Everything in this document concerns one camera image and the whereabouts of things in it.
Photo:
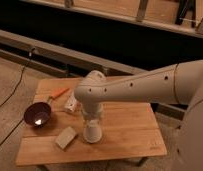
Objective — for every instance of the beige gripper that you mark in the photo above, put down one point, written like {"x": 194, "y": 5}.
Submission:
{"x": 91, "y": 111}

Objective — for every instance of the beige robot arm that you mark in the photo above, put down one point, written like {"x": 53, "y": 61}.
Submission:
{"x": 175, "y": 84}

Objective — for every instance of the small clear plastic packet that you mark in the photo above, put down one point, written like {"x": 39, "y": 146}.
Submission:
{"x": 71, "y": 104}

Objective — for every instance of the white sponge block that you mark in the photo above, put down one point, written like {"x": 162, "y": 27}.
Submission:
{"x": 65, "y": 137}

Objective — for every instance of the dark purple bowl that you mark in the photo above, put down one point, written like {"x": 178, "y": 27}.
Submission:
{"x": 37, "y": 114}

